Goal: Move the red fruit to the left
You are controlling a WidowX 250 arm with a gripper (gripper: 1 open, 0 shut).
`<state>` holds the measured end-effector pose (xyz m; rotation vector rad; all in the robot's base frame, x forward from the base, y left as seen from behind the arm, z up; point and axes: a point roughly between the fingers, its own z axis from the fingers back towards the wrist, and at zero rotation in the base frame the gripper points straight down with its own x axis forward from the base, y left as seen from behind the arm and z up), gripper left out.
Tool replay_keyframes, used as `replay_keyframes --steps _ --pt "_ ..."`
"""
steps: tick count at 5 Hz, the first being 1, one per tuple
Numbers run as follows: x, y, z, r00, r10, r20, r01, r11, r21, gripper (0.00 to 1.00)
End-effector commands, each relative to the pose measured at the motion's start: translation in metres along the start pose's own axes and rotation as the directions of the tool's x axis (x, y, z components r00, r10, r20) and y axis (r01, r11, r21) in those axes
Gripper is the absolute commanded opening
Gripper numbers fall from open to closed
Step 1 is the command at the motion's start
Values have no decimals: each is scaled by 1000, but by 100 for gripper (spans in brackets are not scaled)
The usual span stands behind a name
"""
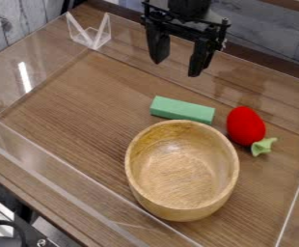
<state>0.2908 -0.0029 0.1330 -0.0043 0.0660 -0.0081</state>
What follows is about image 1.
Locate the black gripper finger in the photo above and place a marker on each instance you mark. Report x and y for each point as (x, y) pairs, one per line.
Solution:
(158, 41)
(200, 57)

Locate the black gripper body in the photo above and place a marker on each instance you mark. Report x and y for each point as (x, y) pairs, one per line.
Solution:
(188, 19)

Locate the red plush strawberry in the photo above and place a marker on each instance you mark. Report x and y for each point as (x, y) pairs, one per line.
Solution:
(246, 129)

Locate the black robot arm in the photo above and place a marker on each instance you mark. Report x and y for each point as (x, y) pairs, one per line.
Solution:
(190, 20)

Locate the green foam block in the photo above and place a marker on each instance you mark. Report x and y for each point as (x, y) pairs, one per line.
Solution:
(180, 110)

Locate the wooden bowl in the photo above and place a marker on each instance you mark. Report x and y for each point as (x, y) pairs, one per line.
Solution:
(183, 168)

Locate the clear acrylic corner bracket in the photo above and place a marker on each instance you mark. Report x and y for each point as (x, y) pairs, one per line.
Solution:
(92, 38)

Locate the clear acrylic tray wall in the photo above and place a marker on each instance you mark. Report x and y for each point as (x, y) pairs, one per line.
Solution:
(92, 213)

